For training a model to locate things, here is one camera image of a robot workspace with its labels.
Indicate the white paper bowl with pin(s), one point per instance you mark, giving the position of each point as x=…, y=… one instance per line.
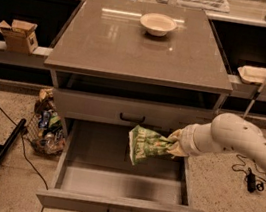
x=157, y=24

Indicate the white wire tray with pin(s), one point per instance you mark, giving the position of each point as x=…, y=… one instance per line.
x=213, y=5

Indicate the black power adapter with cable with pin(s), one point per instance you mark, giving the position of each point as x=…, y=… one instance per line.
x=254, y=178

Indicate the green jalapeno chip bag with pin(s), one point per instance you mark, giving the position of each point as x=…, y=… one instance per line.
x=144, y=143

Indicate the white foam takeout container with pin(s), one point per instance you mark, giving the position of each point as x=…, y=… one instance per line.
x=252, y=75

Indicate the grey drawer cabinet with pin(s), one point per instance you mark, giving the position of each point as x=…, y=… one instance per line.
x=105, y=50

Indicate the open grey middle drawer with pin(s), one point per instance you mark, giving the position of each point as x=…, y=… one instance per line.
x=95, y=174

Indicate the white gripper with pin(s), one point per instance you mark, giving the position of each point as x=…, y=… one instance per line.
x=186, y=139

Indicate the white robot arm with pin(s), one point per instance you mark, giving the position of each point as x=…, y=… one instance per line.
x=227, y=133

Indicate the closed grey top drawer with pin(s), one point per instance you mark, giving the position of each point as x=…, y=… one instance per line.
x=126, y=112

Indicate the wire basket of snacks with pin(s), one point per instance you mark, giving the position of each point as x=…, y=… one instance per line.
x=45, y=131

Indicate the brown cardboard box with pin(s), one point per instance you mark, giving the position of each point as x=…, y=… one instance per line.
x=20, y=36

